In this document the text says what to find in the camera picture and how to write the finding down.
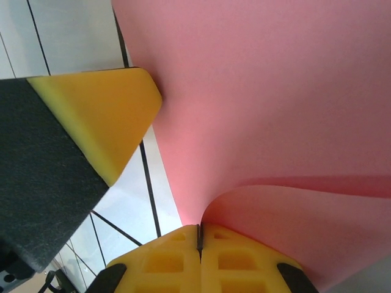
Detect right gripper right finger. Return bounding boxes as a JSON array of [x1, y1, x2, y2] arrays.
[[200, 222, 319, 293]]

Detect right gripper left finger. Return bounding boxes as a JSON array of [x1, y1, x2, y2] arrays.
[[88, 224, 202, 293]]

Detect pink cloth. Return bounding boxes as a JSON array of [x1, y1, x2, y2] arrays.
[[111, 0, 391, 293]]

